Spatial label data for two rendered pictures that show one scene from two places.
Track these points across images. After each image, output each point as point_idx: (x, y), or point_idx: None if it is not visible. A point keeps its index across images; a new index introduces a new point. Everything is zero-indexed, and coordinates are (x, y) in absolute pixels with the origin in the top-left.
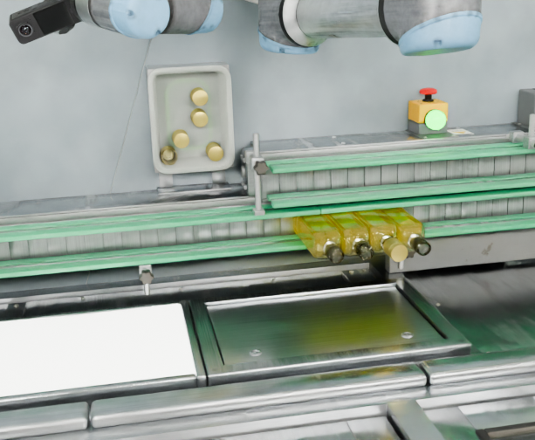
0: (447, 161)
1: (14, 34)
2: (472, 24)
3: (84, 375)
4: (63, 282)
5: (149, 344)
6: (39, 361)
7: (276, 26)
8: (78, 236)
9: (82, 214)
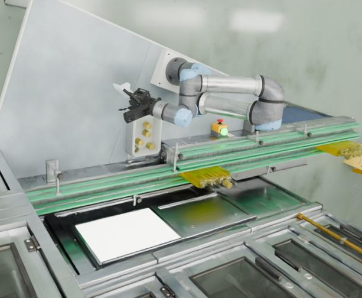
0: None
1: (125, 120)
2: (280, 123)
3: (142, 243)
4: None
5: (153, 227)
6: (118, 239)
7: None
8: None
9: (108, 175)
